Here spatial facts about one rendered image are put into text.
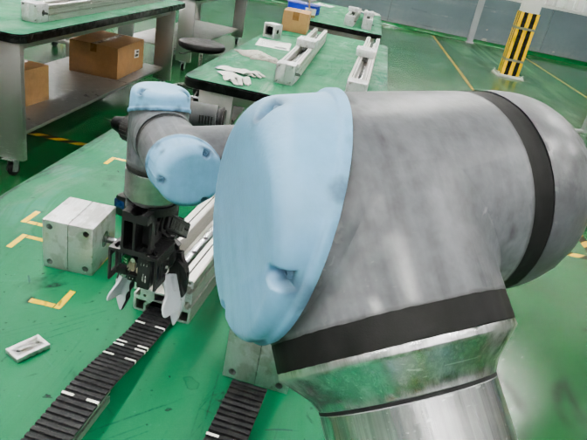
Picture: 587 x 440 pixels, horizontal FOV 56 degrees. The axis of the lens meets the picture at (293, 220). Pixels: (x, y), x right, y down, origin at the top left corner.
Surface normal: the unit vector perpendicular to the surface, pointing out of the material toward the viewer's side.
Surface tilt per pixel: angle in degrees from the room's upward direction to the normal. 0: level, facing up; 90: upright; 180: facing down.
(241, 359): 90
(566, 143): 40
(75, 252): 90
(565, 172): 53
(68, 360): 0
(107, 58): 89
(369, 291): 57
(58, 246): 90
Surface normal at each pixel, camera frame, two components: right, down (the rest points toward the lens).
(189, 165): 0.41, 0.48
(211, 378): 0.18, -0.88
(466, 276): 0.44, -0.33
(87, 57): -0.12, 0.42
